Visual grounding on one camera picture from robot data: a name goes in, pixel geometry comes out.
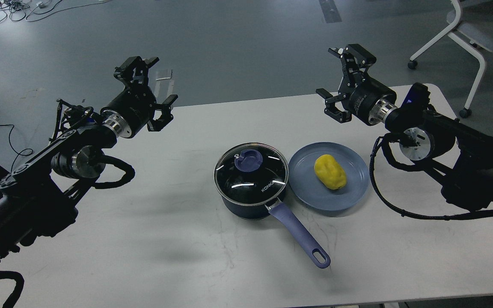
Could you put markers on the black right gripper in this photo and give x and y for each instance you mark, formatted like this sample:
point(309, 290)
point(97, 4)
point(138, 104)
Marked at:
point(367, 98)

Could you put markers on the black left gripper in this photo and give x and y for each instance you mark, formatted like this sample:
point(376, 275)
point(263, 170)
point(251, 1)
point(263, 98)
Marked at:
point(135, 106)

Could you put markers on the glass pot lid purple knob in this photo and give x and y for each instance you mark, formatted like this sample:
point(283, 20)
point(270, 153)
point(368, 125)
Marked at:
point(251, 173)

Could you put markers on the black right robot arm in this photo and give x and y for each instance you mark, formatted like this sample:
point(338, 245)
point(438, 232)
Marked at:
point(418, 138)

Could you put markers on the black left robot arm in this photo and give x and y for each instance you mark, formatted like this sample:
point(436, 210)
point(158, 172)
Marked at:
point(39, 197)

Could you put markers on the yellow potato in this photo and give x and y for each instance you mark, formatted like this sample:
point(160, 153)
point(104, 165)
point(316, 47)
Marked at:
point(329, 172)

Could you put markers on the blue plate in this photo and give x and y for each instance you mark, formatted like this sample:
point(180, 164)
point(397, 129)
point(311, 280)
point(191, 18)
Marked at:
point(307, 187)

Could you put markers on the white office chair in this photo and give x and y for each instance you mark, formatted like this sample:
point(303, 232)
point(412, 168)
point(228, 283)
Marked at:
point(471, 27)

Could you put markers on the dark blue saucepan purple handle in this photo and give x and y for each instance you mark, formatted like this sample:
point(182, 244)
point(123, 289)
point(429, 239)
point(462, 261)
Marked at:
point(277, 208)

